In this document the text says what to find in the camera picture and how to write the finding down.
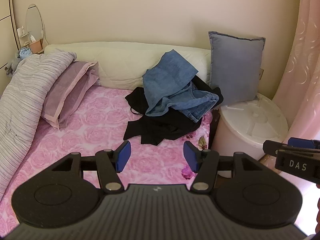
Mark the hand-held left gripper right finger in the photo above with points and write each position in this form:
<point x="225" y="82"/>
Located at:
<point x="190" y="156"/>

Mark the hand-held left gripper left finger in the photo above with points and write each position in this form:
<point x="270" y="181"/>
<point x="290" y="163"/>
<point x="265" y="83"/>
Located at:
<point x="123" y="155"/>

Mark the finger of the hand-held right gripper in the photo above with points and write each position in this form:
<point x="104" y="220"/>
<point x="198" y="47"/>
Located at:
<point x="298" y="143"/>

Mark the blue denim jeans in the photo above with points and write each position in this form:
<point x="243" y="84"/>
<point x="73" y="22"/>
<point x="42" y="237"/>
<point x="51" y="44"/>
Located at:
<point x="170" y="75"/>

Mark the black garment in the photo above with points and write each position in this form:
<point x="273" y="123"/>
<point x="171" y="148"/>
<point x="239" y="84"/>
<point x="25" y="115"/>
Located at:
<point x="160" y="130"/>

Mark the pink floral bedsheet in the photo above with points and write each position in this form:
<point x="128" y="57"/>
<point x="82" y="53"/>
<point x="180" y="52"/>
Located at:
<point x="95" y="120"/>

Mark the white round lidded bin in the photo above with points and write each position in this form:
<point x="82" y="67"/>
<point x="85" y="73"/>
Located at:
<point x="240" y="130"/>

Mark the pink curtain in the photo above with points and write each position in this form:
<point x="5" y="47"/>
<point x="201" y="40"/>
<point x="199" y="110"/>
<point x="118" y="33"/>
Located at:
<point x="305" y="67"/>

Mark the purple pillow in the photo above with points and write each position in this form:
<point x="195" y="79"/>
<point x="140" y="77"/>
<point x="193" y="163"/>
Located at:
<point x="67" y="92"/>

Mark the long white bolster cushion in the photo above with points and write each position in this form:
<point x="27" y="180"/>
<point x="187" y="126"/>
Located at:
<point x="120" y="62"/>

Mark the grey blue cushion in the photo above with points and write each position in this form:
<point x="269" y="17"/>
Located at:
<point x="235" y="67"/>

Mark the striped lilac quilt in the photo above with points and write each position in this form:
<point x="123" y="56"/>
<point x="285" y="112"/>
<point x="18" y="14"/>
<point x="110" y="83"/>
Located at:
<point x="22" y="100"/>

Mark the pink tissue box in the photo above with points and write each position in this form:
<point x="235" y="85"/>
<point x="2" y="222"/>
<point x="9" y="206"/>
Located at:
<point x="35" y="46"/>

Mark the blue grey plush toy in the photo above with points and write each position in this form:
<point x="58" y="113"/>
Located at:
<point x="25" y="52"/>

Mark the small white shelf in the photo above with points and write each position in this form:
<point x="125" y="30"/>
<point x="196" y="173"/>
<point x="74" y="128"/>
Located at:
<point x="22" y="32"/>

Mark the oval mirror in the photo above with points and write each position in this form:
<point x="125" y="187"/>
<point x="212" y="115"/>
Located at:
<point x="33" y="20"/>

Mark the cream wardrobe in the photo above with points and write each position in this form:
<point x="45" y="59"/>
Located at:
<point x="5" y="30"/>

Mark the wall socket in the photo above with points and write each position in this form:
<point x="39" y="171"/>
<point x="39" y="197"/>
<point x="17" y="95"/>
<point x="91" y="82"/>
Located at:
<point x="261" y="74"/>

